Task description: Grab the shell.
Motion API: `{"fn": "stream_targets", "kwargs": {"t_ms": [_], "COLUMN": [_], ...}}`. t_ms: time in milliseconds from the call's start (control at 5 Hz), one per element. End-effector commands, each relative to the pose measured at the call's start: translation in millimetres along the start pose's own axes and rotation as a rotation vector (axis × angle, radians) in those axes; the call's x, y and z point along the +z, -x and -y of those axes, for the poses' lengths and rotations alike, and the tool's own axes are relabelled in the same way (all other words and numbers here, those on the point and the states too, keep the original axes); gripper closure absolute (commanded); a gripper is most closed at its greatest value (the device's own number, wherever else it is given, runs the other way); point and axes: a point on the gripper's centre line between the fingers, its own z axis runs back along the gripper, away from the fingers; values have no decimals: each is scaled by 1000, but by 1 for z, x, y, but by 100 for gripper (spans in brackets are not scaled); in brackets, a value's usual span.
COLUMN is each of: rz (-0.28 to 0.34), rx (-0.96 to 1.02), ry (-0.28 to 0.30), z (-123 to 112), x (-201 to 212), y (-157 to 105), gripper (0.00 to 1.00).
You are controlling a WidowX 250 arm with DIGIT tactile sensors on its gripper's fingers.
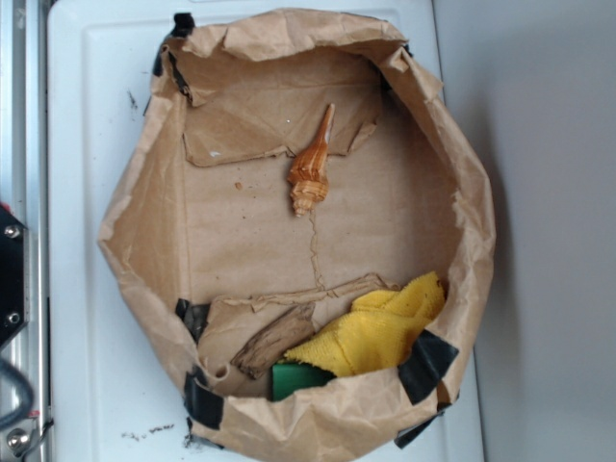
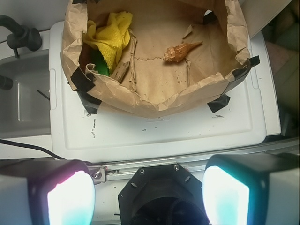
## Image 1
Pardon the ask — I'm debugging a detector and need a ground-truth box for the orange spiral sea shell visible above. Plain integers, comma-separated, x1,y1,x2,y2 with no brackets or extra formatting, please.
287,104,336,217

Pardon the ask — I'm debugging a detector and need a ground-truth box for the black tape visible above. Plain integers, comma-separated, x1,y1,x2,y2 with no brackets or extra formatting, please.
398,330,459,404
184,366,224,430

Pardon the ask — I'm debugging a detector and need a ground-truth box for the brown wood piece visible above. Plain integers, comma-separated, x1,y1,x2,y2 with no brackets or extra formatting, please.
231,302,316,380

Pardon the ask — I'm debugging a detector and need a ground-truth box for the aluminium frame rail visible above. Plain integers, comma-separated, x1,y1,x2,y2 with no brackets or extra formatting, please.
1,1,54,461

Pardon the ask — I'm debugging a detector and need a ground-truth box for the black tape bottom right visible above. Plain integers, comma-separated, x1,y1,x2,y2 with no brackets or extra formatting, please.
398,330,459,404

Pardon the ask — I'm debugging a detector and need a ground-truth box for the brown paper bag bin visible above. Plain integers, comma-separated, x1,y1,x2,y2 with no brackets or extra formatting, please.
98,9,496,461

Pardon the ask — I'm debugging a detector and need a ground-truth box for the yellow cloth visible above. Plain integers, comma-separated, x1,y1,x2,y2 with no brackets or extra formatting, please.
283,271,446,377

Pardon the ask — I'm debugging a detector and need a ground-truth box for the black tape bottom left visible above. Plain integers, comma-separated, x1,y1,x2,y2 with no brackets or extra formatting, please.
184,366,224,430

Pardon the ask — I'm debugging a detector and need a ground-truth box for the black metal bracket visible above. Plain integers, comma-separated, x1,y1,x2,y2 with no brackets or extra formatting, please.
1,203,28,349

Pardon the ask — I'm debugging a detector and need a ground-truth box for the green block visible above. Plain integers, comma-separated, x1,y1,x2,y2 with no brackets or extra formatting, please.
271,363,335,401

